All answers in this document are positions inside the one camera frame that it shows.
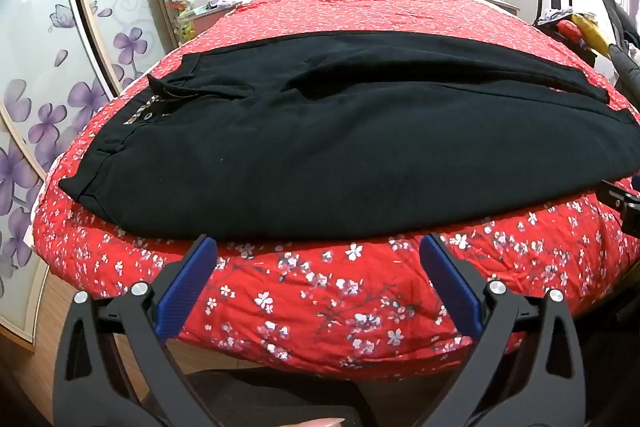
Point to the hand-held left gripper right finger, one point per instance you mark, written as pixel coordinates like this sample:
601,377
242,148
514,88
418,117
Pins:
450,287

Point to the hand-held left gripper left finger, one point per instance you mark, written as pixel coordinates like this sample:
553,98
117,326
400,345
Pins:
187,287

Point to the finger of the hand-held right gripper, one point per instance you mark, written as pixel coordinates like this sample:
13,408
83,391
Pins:
622,202

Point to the black pants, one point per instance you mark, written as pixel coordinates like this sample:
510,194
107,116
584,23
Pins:
325,132

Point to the person's left hand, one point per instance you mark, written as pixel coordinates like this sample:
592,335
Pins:
320,422

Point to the red floral bedspread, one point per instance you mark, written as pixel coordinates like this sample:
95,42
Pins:
350,297

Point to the yellow cloth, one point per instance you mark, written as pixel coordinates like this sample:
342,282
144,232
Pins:
592,34

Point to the red cloth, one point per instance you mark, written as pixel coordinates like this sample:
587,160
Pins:
567,31

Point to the wooden bedside table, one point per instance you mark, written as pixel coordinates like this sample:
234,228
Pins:
497,2

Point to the cluttered bedside table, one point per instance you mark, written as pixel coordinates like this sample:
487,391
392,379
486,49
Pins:
215,4

